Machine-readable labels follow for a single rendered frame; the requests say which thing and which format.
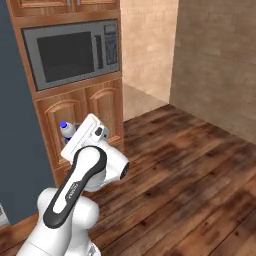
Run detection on blue-capped water bottle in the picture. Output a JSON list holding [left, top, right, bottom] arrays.
[[59, 121, 80, 145]]

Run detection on arched wooden cabinet door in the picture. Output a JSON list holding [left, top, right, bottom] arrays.
[[84, 79, 124, 148], [35, 95, 89, 169]]

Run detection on dark blue-grey fridge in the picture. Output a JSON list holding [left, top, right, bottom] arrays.
[[0, 0, 57, 227]]

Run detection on flat wooden cabinet door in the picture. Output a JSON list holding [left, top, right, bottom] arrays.
[[73, 0, 121, 12], [9, 0, 73, 15]]

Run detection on grey built-in microwave oven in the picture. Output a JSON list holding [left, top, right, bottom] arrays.
[[21, 18, 121, 92]]

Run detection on tall wooden cabinet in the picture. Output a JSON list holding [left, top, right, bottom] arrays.
[[5, 0, 125, 188]]

